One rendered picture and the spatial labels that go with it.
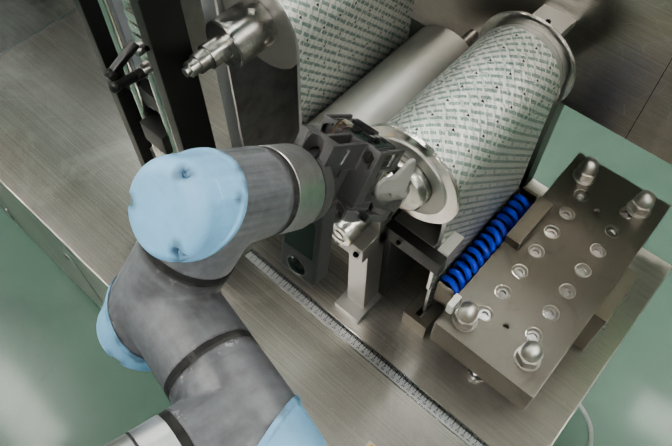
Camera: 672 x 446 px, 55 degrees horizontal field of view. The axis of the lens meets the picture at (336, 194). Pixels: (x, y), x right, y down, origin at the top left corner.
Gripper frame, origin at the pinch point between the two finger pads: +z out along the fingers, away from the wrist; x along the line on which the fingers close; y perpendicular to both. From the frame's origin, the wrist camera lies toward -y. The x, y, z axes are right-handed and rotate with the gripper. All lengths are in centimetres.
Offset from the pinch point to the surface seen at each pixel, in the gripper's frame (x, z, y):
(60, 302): 98, 60, -116
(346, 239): 1.6, 2.3, -9.6
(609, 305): -27.5, 31.1, -6.7
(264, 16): 22.4, -2.4, 9.4
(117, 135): 61, 21, -31
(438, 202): -5.5, 4.3, 0.4
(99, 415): 60, 50, -124
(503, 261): -12.4, 26.9, -8.9
